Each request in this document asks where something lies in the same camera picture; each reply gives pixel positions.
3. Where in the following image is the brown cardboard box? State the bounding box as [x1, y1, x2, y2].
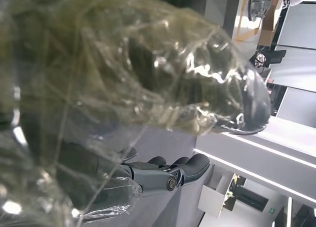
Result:
[257, 0, 288, 47]

